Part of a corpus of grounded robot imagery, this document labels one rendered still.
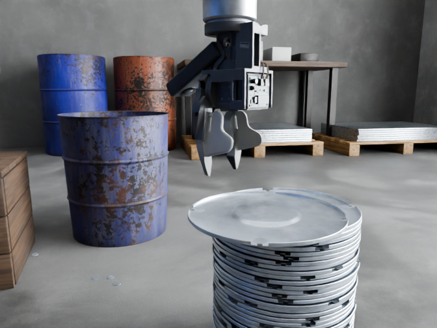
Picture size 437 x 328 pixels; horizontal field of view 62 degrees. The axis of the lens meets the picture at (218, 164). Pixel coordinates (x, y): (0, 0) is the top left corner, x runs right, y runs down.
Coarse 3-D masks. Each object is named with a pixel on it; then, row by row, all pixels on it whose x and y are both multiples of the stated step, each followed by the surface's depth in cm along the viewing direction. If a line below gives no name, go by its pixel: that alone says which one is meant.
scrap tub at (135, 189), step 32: (64, 128) 131; (96, 128) 125; (128, 128) 127; (160, 128) 138; (64, 160) 135; (96, 160) 128; (128, 160) 130; (160, 160) 140; (96, 192) 130; (128, 192) 132; (160, 192) 143; (96, 224) 133; (128, 224) 135; (160, 224) 146
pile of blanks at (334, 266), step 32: (224, 256) 68; (256, 256) 64; (288, 256) 62; (320, 256) 61; (352, 256) 66; (224, 288) 69; (256, 288) 63; (288, 288) 62; (320, 288) 62; (352, 288) 69; (224, 320) 70; (256, 320) 64; (288, 320) 63; (320, 320) 63; (352, 320) 71
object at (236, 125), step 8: (232, 112) 56; (240, 112) 55; (224, 120) 56; (232, 120) 56; (240, 120) 56; (224, 128) 57; (232, 128) 56; (240, 128) 56; (248, 128) 56; (232, 136) 57; (240, 136) 57; (248, 136) 56; (256, 136) 55; (240, 144) 58; (248, 144) 57; (256, 144) 56; (232, 152) 58; (240, 152) 59; (232, 160) 58
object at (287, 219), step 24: (240, 192) 82; (192, 216) 67; (216, 216) 67; (240, 216) 65; (264, 216) 65; (288, 216) 65; (312, 216) 67; (336, 216) 67; (240, 240) 55; (288, 240) 56; (312, 240) 55
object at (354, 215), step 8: (264, 192) 86; (288, 192) 86; (296, 192) 86; (304, 192) 86; (312, 192) 85; (320, 192) 84; (328, 200) 79; (336, 200) 79; (344, 200) 78; (344, 208) 74; (352, 208) 74; (352, 216) 70; (360, 216) 68; (352, 224) 64
